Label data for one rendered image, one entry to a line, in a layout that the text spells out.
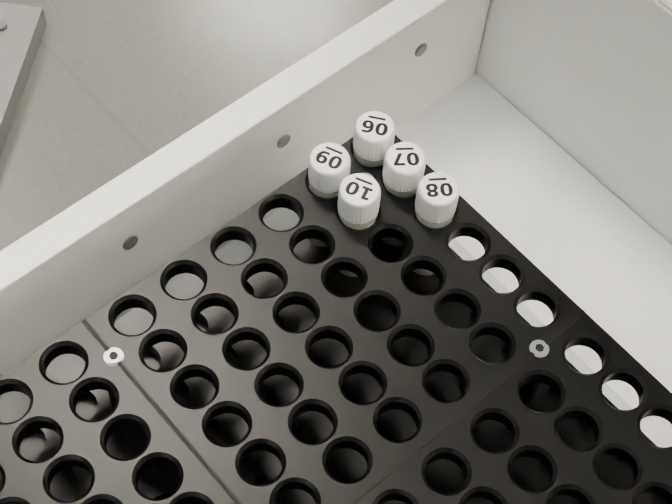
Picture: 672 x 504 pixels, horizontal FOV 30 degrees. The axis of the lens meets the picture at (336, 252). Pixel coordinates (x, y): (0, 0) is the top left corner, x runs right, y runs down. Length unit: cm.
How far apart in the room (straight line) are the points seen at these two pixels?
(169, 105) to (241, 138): 114
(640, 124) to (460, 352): 12
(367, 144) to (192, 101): 117
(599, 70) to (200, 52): 118
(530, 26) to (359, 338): 15
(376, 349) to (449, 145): 14
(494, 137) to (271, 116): 11
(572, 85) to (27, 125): 114
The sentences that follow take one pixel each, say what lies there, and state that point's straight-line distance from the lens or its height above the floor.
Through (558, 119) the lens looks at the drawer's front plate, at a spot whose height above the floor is 85.
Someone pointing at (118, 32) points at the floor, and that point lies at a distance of 162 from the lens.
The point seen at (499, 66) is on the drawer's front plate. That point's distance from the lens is 48.
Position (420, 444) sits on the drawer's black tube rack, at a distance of 34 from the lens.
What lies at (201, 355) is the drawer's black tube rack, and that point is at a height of 90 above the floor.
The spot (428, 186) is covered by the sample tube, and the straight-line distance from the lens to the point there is 36.
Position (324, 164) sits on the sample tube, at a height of 91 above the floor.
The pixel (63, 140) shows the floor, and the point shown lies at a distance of 152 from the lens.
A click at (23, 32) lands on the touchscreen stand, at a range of 159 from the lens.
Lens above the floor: 121
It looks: 59 degrees down
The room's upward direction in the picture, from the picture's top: 5 degrees clockwise
